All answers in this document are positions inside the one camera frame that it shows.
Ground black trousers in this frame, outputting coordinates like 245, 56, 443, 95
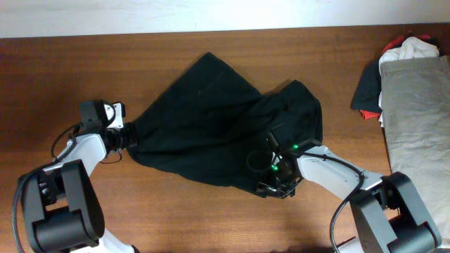
128, 53, 323, 197

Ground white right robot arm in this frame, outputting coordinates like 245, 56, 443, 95
257, 129, 442, 253

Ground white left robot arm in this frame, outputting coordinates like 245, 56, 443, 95
12, 123, 137, 252

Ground red garment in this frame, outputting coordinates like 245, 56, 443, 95
358, 34, 439, 119

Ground black garment in pile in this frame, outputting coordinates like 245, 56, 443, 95
350, 60, 382, 113

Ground grey folded trousers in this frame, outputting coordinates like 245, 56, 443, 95
381, 56, 449, 242

